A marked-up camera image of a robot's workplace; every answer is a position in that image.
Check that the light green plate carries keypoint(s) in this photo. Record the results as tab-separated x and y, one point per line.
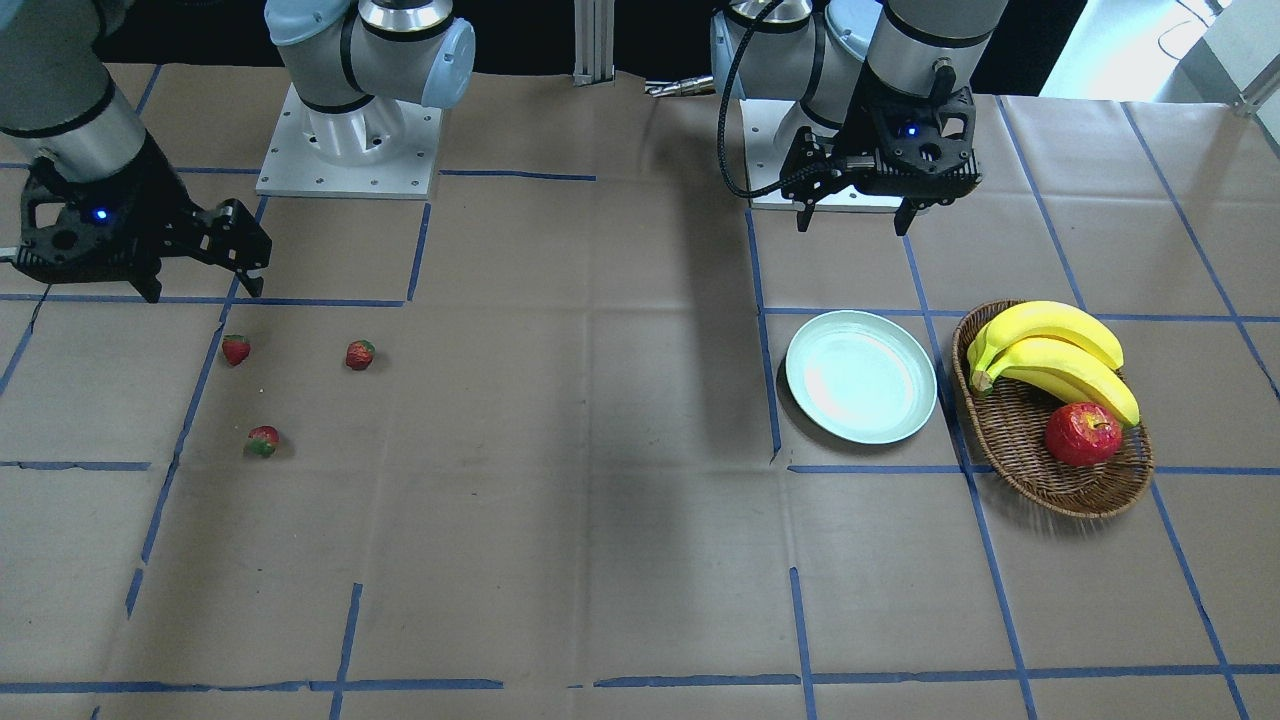
860	377

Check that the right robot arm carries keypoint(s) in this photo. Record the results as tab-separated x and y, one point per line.
58	96

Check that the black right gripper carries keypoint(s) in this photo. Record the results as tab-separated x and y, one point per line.
160	197

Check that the yellow banana bunch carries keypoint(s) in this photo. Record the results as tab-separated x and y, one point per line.
1059	341

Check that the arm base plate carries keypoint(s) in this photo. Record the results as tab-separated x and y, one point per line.
768	127
384	150

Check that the brown wicker basket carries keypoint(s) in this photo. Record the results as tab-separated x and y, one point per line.
1006	430

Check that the red strawberry one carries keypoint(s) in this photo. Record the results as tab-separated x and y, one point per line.
235	348
262	441
360	354

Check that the red apple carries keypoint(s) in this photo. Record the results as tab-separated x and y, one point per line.
1082	434

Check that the aluminium profile post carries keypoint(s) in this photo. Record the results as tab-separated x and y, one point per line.
594	22

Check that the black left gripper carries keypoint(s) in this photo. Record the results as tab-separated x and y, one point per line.
856	132

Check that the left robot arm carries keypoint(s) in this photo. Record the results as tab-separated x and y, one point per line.
818	52

